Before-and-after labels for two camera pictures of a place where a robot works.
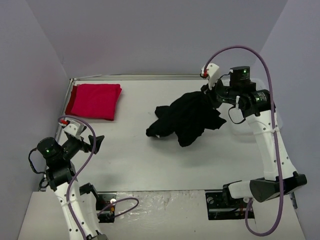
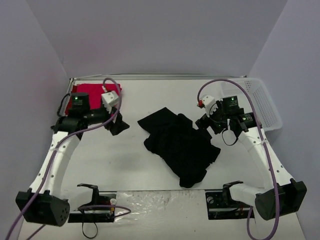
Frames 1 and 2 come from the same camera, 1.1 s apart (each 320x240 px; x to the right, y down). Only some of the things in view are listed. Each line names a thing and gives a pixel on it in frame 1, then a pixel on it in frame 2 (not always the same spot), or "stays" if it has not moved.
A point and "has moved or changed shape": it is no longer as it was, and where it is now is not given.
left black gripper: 89,144 -> 111,121
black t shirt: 189,117 has moved or changed shape
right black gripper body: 215,93 -> 208,120
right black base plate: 220,204 stays
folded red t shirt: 93,100 stays
